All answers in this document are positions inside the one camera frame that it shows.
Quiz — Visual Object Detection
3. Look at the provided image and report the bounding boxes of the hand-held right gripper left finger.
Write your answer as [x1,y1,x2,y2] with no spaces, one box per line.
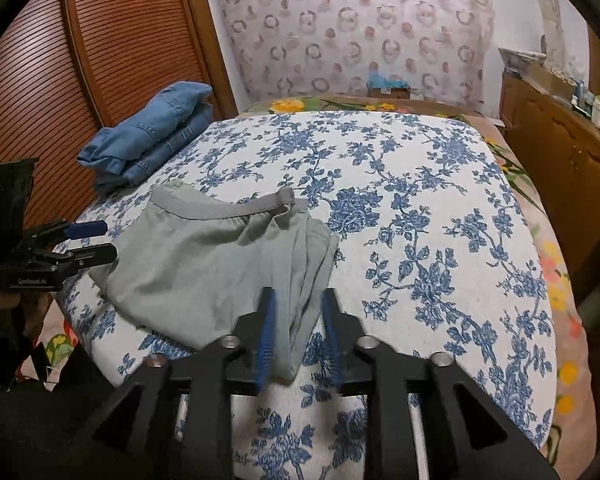
[62,287,281,480]

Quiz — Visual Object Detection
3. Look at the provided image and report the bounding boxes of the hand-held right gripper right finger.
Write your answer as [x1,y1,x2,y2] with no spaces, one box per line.
[321,287,561,480]

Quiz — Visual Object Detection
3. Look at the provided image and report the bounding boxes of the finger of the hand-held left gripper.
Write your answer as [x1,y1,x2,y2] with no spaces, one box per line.
[24,220,109,249]
[55,243,119,274]

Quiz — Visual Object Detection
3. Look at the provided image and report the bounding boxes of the grey pants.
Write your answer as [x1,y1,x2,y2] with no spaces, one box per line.
[89,180,341,381]

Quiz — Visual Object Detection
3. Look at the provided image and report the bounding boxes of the person's left forearm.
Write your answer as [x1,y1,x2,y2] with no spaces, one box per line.
[0,292,48,356]

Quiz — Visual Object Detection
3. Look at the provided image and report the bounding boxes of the folded blue jeans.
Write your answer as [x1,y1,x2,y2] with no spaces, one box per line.
[92,106,216,196]

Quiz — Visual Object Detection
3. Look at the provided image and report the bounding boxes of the light blue denim garment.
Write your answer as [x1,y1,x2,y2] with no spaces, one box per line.
[77,81,214,174]

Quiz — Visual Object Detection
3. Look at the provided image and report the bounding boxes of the blue floral white bed sheet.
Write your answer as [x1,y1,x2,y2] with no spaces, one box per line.
[55,110,556,480]

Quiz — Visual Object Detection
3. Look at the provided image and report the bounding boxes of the person's dark clothing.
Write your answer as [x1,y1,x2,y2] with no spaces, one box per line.
[0,330,131,480]

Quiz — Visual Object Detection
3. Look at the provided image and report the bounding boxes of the brown slatted wooden wardrobe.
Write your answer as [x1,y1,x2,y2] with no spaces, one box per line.
[0,0,238,261]

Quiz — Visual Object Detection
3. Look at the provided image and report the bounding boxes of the small cardboard box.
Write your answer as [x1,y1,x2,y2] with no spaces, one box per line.
[367,85,412,100]

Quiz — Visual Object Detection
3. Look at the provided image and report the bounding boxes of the brown wooden sideboard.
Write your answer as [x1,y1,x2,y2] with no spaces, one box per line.
[500,72,600,306]

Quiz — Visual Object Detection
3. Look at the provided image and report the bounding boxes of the stack of papers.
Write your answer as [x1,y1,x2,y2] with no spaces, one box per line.
[499,47,546,76]

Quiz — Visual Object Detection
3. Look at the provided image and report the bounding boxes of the open cardboard box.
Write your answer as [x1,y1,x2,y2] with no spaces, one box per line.
[527,62,576,99]

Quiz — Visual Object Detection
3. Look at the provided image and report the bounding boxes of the group of small bottles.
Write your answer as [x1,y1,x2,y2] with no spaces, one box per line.
[572,80,600,122]

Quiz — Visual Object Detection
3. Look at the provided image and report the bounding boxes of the white bunched drape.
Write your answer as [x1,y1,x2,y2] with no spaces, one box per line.
[534,0,564,68]

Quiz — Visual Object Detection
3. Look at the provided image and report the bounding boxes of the ring patterned curtain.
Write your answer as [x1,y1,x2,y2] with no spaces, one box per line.
[202,0,496,106]

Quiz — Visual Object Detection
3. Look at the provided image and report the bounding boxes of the wooden window frame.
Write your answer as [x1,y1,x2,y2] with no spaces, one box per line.
[586,25,600,97]

